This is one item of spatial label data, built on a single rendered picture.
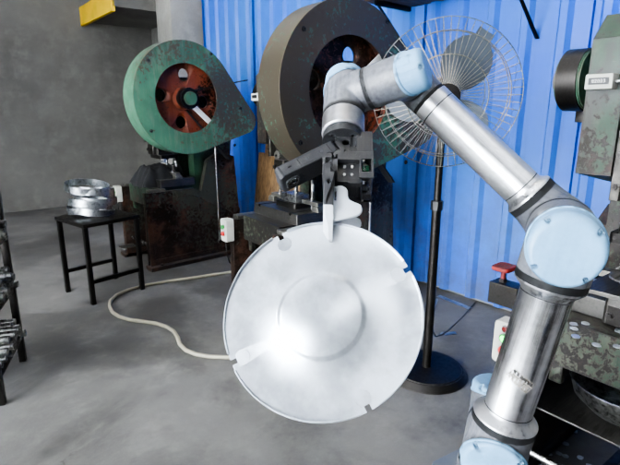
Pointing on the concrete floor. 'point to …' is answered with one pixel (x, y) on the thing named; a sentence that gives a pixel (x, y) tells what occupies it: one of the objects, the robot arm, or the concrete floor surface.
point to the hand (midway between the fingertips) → (326, 235)
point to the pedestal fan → (444, 372)
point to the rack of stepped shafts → (11, 335)
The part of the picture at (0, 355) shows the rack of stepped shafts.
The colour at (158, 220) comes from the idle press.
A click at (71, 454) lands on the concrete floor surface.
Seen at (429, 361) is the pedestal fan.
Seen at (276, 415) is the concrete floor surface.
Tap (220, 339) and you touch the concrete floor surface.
